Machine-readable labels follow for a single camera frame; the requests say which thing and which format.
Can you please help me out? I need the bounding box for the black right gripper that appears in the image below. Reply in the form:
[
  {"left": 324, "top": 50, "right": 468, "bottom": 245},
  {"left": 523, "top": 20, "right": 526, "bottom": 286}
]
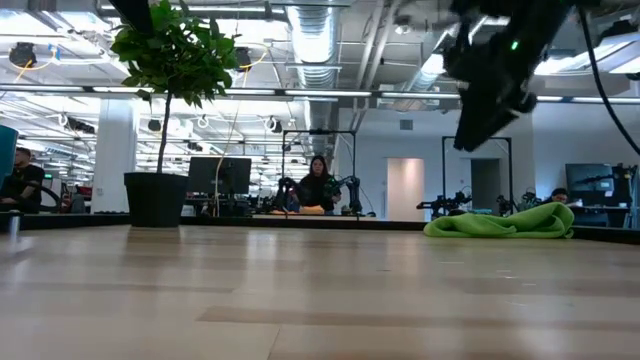
[{"left": 442, "top": 24, "right": 562, "bottom": 154}]

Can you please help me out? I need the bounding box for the green microfiber towel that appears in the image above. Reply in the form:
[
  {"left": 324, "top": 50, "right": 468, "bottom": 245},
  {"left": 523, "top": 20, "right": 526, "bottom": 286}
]
[{"left": 423, "top": 201, "right": 576, "bottom": 239}]

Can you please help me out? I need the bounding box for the white door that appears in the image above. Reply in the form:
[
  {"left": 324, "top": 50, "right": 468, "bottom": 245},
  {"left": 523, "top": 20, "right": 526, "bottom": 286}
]
[{"left": 385, "top": 157, "right": 426, "bottom": 223}]

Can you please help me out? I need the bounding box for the person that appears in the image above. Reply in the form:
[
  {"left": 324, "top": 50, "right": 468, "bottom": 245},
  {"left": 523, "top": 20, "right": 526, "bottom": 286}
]
[
  {"left": 544, "top": 187, "right": 571, "bottom": 206},
  {"left": 0, "top": 147, "right": 47, "bottom": 215},
  {"left": 298, "top": 154, "right": 344, "bottom": 214}
]

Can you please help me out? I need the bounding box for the black computer monitor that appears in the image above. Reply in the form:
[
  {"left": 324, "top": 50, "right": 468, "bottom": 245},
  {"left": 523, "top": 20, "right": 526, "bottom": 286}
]
[
  {"left": 565, "top": 163, "right": 615, "bottom": 194},
  {"left": 188, "top": 156, "right": 253, "bottom": 196}
]

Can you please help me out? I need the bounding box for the green leafy plant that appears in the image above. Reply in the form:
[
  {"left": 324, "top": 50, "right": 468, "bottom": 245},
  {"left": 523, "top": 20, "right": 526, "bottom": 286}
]
[{"left": 109, "top": 0, "right": 239, "bottom": 175}]

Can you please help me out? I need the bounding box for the black plant pot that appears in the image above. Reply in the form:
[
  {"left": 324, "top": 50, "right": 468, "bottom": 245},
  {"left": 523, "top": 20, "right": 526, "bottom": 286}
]
[{"left": 123, "top": 172, "right": 190, "bottom": 229}]

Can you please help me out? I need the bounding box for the white pillar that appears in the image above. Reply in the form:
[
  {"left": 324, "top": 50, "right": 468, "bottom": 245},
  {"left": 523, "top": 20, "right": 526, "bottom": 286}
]
[{"left": 91, "top": 97, "right": 140, "bottom": 215}]

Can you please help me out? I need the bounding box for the teal plastic bin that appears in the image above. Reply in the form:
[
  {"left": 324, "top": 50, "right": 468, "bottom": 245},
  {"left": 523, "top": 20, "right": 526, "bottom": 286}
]
[{"left": 0, "top": 124, "right": 20, "bottom": 189}]

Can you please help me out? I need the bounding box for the black background rig frame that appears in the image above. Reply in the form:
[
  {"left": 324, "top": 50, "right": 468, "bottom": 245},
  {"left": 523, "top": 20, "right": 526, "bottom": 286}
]
[
  {"left": 441, "top": 135, "right": 514, "bottom": 216},
  {"left": 281, "top": 128, "right": 358, "bottom": 217}
]

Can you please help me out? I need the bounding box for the silver ventilation duct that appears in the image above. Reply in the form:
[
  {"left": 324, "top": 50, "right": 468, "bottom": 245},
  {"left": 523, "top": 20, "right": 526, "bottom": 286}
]
[
  {"left": 285, "top": 4, "right": 342, "bottom": 91},
  {"left": 399, "top": 14, "right": 481, "bottom": 99}
]

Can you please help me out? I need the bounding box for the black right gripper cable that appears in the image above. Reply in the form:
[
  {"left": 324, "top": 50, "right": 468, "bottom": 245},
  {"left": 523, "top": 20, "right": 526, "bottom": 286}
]
[{"left": 577, "top": 4, "right": 640, "bottom": 157}]

